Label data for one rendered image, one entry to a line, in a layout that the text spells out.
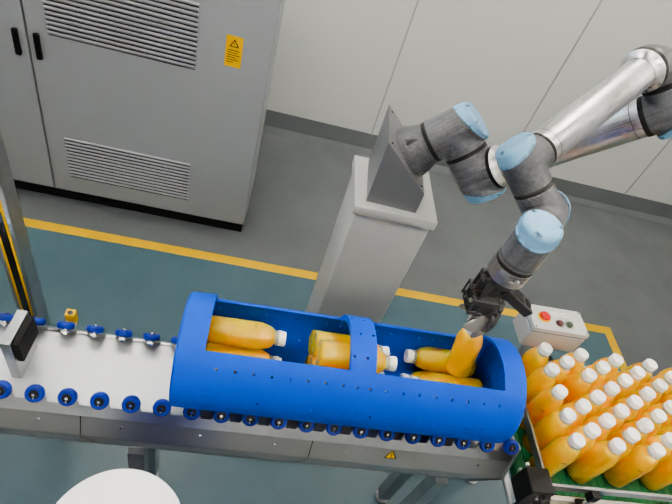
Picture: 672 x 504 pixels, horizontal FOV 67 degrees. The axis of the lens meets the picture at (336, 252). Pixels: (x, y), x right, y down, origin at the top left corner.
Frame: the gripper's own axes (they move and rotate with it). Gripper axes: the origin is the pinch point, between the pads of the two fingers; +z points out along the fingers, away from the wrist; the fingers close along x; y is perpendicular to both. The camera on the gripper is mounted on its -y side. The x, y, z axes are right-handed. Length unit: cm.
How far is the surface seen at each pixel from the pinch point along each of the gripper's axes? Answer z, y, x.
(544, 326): 18.6, -37.5, -19.5
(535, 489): 27.8, -25.0, 28.8
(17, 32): 32, 174, -149
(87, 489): 25, 84, 39
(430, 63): 50, -46, -270
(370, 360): 6.0, 26.6, 10.4
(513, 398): 8.0, -11.6, 14.4
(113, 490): 25, 79, 39
